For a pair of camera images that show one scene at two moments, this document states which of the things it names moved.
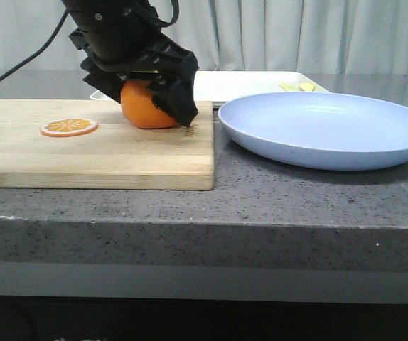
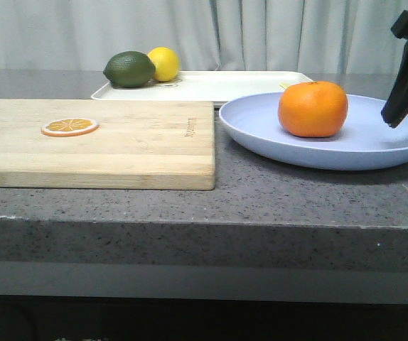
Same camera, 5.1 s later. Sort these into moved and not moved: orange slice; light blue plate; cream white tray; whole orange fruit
Moved: whole orange fruit
Not moved: orange slice; cream white tray; light blue plate
